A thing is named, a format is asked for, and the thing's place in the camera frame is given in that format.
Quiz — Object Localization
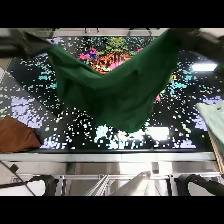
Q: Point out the green shirt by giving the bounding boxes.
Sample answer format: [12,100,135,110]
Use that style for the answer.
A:
[46,29,184,134]

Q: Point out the brown garment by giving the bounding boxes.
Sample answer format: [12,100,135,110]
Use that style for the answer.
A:
[0,115,42,154]

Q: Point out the pale green garment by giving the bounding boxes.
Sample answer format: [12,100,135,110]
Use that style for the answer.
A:
[195,101,224,152]

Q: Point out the silver frame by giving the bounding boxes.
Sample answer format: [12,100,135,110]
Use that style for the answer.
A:
[0,151,224,197]

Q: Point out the black cable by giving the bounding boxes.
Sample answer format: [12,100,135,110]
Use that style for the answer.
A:
[0,161,37,197]

